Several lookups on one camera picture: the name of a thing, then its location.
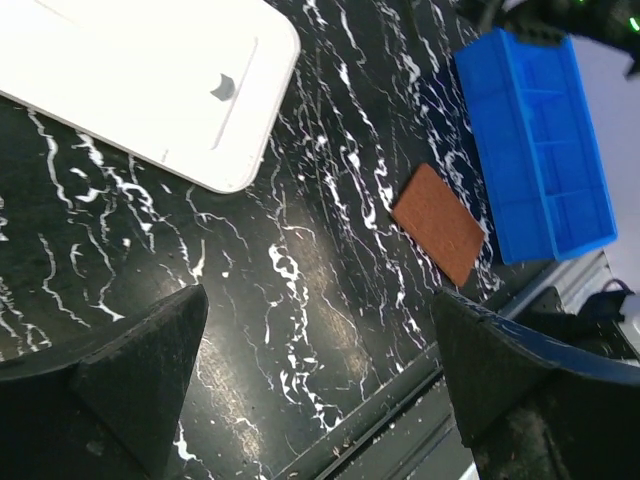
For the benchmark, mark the blue compartment tray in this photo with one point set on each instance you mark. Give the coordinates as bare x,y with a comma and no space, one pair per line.
537,147

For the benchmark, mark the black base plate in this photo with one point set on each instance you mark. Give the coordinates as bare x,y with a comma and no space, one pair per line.
392,433

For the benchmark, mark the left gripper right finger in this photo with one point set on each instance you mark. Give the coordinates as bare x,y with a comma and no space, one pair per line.
545,395

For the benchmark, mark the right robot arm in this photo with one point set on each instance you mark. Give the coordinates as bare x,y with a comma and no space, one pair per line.
613,23

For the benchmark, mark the white plastic lid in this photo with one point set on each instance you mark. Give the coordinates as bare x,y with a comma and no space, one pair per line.
192,87

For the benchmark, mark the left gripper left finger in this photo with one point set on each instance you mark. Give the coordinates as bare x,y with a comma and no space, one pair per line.
105,405

